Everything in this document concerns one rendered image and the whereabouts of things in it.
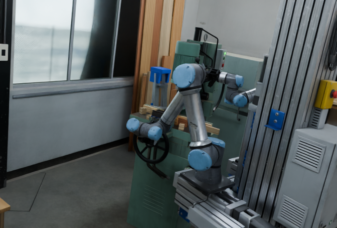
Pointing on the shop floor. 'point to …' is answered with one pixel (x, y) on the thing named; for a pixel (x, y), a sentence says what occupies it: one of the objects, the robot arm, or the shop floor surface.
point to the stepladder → (162, 75)
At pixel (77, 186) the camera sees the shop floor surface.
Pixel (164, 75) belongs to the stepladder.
